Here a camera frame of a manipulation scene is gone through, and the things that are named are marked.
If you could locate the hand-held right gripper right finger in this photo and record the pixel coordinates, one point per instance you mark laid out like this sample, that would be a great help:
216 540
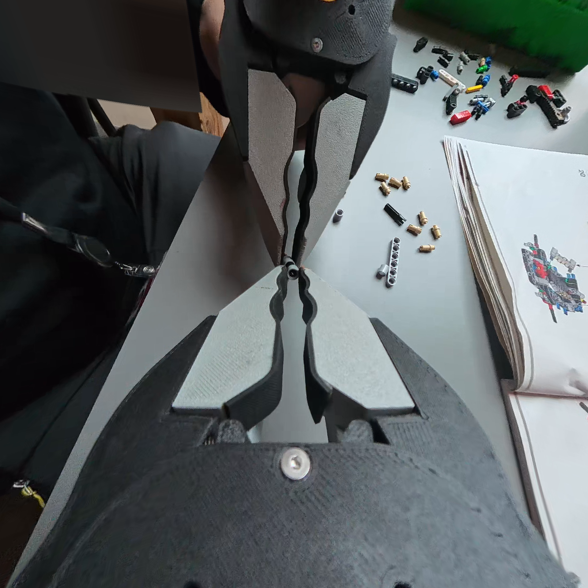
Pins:
358 358

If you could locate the small black lego connector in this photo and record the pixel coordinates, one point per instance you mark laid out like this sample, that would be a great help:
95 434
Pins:
420 44

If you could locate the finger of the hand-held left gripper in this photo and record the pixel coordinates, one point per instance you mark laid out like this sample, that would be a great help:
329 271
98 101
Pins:
337 147
268 128

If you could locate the person's left hand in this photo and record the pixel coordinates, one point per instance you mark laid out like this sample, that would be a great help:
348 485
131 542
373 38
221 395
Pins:
211 50

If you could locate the wooden furniture panel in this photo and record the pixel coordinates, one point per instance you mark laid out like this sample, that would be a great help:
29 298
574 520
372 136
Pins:
216 121

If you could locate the light grey lego beam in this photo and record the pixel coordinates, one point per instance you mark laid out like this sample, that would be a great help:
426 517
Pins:
393 262

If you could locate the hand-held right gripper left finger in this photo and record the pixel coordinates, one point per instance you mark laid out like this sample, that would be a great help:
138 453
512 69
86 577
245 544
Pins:
229 358

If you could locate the open lego instruction booklet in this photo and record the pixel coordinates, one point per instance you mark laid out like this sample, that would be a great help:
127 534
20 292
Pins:
533 206

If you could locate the red lego slope piece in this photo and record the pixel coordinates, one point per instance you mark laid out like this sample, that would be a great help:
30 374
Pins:
460 117

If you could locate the black lego beam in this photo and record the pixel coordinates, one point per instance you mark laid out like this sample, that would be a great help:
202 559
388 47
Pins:
404 83

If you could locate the black red lego assembly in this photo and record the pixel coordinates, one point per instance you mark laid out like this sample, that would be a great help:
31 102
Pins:
549 103

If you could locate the pile of mixed lego pieces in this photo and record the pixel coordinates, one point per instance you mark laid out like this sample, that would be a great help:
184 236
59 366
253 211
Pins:
477 78

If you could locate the green plastic box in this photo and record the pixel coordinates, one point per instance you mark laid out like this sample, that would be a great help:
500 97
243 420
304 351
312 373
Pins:
505 23

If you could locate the scatter of tan lego pins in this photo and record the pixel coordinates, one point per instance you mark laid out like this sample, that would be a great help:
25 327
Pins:
395 183

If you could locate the white lego beam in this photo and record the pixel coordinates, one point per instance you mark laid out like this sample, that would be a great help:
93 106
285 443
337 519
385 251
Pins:
452 79

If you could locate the black lego axle pin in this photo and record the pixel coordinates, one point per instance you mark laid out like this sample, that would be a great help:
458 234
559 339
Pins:
394 214

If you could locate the yellow zipper pull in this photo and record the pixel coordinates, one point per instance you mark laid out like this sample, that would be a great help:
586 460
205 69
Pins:
30 492

